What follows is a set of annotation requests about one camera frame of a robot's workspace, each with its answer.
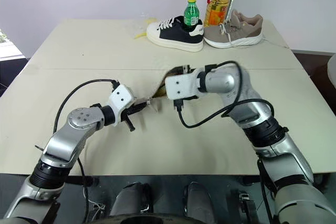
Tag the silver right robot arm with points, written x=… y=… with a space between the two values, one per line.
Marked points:
x=265 y=119

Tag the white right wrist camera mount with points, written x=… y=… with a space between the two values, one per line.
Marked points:
x=182 y=85

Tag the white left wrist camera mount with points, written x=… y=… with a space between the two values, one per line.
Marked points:
x=121 y=97

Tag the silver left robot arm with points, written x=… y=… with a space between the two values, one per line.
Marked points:
x=78 y=119

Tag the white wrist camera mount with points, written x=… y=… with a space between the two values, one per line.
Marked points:
x=121 y=97
x=182 y=85

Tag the green bottle with yellow cap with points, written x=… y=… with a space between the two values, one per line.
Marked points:
x=191 y=14

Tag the taupe sneaker with white sole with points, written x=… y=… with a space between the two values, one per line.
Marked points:
x=236 y=31

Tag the white rounded object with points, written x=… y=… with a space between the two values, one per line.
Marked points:
x=332 y=72

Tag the yellow cooking oil bottle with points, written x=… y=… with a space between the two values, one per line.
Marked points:
x=218 y=1

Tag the dark rounded shape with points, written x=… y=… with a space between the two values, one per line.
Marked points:
x=199 y=199
x=130 y=199

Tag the cream grid pouch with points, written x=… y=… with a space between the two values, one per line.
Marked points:
x=151 y=91

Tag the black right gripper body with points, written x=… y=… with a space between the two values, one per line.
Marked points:
x=191 y=98

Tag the clear plastic bag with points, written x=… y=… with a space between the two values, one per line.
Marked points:
x=148 y=22

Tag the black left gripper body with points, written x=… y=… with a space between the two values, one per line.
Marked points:
x=128 y=112

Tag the black and white sneaker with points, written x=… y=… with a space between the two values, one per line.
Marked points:
x=173 y=35

